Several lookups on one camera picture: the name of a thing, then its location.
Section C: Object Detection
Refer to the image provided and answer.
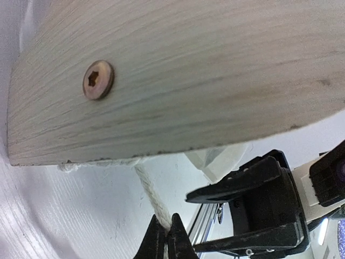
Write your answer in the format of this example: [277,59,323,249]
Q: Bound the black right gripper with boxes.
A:
[185,149,309,256]

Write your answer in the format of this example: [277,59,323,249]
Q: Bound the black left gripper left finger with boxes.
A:
[133,215,165,259]

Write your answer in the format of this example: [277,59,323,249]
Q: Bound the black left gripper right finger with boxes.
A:
[168,213,198,259]

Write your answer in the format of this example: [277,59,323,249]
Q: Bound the white cotton tie rope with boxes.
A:
[58,159,173,231]

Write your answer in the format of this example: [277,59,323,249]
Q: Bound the wooden pet bed frame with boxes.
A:
[8,1,344,166]

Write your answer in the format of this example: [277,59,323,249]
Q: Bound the duck print bed cushion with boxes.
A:
[184,144,248,183]

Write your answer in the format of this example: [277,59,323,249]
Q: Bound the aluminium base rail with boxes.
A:
[187,203,233,245]

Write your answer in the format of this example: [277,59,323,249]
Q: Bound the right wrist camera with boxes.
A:
[292,142,344,211]

